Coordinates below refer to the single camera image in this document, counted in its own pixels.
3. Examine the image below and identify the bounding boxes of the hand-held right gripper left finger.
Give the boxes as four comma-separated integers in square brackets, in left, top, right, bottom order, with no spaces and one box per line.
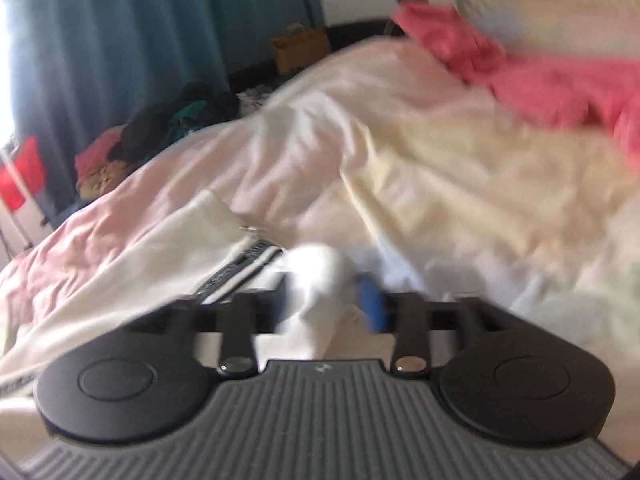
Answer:
[122,270,296,377]

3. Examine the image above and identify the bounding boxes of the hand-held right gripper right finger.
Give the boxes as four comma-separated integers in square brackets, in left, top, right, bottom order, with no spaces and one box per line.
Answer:
[356,274,508,376]

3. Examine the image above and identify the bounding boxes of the cream pants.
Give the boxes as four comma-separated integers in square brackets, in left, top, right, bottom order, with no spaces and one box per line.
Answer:
[0,189,361,401]

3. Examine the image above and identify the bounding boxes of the pile of dark clothes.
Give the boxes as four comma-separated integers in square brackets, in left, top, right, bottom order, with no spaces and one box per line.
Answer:
[109,81,242,162]

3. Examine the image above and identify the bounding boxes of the pastel bed blanket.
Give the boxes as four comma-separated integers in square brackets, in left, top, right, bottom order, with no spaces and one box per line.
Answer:
[0,37,640,461]

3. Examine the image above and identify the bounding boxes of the white patterned cloth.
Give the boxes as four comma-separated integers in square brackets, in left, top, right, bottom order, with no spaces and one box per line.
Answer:
[235,85,273,116]

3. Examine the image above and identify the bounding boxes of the green cloth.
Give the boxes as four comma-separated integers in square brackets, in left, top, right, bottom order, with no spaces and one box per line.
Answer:
[169,101,212,137]

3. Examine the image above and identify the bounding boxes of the beige cloth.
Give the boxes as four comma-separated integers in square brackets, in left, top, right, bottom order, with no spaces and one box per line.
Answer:
[76,161,137,199]

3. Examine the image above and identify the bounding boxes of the pink cloth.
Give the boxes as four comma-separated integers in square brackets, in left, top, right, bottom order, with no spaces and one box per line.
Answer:
[75,127,132,186]

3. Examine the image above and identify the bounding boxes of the brown paper bag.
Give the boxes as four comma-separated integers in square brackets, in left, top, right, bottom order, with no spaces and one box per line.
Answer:
[271,24,332,75]

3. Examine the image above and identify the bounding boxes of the black sofa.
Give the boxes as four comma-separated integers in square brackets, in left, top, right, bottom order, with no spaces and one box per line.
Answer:
[229,19,403,97]

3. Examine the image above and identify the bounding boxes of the garment steamer stand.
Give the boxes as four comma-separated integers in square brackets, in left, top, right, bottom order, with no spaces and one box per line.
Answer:
[0,147,51,253]

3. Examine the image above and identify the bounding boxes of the pink fleece blanket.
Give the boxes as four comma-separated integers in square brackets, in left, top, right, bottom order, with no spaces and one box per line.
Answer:
[391,1,640,172]

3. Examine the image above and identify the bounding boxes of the red cloth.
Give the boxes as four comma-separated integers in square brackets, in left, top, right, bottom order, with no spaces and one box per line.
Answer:
[0,135,47,212]

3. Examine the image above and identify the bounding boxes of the wide blue curtain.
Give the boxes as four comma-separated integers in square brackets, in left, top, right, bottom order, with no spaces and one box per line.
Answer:
[10,0,326,211]

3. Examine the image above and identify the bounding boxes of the pastel pillow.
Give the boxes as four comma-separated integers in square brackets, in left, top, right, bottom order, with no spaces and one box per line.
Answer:
[495,10,640,63]

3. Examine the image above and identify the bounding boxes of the window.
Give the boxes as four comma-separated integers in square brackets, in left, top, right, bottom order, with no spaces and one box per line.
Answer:
[0,0,17,147]

